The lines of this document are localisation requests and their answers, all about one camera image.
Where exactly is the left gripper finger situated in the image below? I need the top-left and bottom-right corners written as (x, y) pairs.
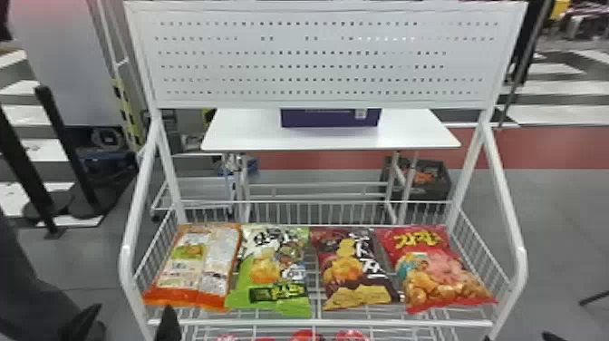
top-left (61, 302), bottom-right (104, 341)
top-left (153, 305), bottom-right (182, 341)

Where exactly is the orange snack packet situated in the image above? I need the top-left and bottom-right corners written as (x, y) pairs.
top-left (142, 222), bottom-right (243, 314)

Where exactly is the green snack packet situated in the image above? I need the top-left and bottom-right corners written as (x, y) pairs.
top-left (224, 224), bottom-right (314, 319)

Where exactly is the dark red snack packet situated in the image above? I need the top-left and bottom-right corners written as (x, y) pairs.
top-left (309, 226), bottom-right (401, 312)

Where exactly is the black box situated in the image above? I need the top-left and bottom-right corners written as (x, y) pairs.
top-left (380, 156), bottom-right (452, 202)

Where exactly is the white side table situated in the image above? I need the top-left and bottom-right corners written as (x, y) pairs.
top-left (199, 107), bottom-right (463, 225)

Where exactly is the blue box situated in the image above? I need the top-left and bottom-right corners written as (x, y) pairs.
top-left (280, 107), bottom-right (383, 129)

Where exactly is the black post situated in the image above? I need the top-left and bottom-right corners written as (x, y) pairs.
top-left (0, 105), bottom-right (69, 240)
top-left (34, 84), bottom-right (121, 221)

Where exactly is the striped post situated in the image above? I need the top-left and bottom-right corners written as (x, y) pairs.
top-left (111, 77), bottom-right (147, 150)

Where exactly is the white wire rack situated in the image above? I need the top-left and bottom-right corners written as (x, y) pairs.
top-left (119, 0), bottom-right (529, 341)

